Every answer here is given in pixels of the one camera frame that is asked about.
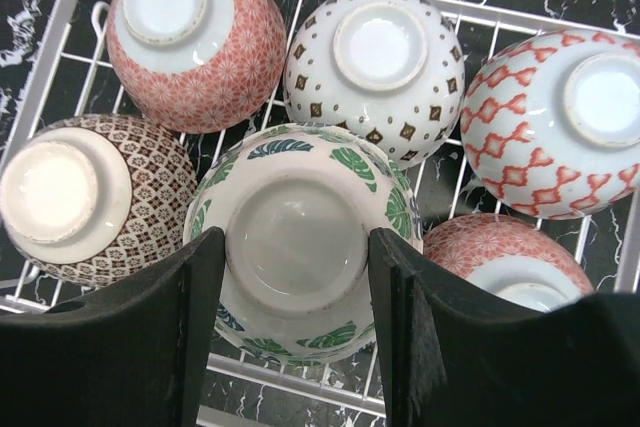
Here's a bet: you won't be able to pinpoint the pink floral bowl back left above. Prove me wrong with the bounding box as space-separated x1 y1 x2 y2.
106 0 287 133

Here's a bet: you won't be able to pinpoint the white wire dish rack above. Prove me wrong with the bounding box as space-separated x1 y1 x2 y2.
1 0 639 426

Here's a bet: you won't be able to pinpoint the white bowl brown diamonds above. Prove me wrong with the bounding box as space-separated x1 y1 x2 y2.
283 0 465 170

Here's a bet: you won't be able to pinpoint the brown patterned bowl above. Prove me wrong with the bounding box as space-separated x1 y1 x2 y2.
1 114 197 287

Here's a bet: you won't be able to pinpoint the pink floral bowl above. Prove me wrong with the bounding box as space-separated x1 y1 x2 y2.
423 213 593 312
106 0 287 133

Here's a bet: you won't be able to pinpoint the pink floral bowl front right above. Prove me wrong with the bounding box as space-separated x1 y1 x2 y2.
423 213 593 312

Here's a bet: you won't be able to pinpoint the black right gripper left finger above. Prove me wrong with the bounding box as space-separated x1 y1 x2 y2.
1 227 225 426

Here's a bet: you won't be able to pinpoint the white bowl red lattice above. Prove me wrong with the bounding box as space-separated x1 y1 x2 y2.
460 28 639 220

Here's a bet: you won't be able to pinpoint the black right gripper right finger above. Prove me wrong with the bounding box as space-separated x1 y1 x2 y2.
368 228 639 426

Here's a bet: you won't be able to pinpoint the white bowl green leaves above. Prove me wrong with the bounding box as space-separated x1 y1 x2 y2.
183 123 422 366

